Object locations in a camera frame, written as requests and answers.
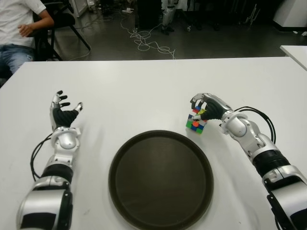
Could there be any folded metal stand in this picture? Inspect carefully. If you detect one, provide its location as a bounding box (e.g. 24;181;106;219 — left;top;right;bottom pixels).
244;2;261;26

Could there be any white board panel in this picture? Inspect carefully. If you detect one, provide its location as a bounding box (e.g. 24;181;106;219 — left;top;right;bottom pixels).
71;0;88;18

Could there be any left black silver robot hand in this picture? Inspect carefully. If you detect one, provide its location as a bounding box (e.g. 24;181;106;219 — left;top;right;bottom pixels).
49;90;84;131

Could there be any person in white shirt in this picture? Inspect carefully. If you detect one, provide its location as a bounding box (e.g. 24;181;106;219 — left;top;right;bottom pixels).
0;0;55;75

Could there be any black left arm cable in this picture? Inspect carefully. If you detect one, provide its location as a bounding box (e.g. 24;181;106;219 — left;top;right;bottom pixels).
30;133;54;180

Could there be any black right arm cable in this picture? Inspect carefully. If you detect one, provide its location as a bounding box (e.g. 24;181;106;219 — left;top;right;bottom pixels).
234;106;276;146

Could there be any tangled white floor cable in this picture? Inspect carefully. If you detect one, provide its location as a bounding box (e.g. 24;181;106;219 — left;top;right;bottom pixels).
119;16;176;59

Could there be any black office chair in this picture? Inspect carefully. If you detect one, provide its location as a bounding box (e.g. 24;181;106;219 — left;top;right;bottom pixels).
32;0;92;62

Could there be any silver humanoid robot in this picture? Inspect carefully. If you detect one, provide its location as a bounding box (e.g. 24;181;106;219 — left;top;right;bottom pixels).
160;0;177;33

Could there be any multicoloured Rubik's cube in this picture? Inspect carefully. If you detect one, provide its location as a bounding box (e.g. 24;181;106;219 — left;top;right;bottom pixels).
185;104;208;136

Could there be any black cabinet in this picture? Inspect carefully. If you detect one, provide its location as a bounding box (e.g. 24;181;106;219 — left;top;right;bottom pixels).
135;0;162;28

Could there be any white side table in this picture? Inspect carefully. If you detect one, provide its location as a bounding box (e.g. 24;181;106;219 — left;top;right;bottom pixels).
280;45;307;70

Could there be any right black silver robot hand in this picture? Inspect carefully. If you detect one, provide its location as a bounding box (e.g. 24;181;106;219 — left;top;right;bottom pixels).
190;92;234;123

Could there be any white cabinet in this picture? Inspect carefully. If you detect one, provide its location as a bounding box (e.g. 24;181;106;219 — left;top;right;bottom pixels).
272;0;307;33

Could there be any dark round plate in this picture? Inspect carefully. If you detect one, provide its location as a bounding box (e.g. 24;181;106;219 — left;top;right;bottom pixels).
108;129;214;230

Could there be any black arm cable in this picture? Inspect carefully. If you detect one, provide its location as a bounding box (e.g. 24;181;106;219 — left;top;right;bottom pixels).
234;106;276;146
30;133;54;180

